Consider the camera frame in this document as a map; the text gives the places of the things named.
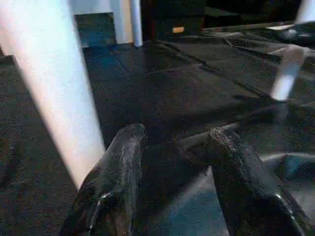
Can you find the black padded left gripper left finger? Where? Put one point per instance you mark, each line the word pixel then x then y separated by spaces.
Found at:
pixel 115 177

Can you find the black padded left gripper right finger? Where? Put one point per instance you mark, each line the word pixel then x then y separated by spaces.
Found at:
pixel 246 184

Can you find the black table mat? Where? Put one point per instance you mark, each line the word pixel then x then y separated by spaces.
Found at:
pixel 184 86

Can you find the white glass-door cabinet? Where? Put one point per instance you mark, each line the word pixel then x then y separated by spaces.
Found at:
pixel 120 22

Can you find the black fabric covered furniture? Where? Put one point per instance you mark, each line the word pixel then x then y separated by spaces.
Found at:
pixel 221 14

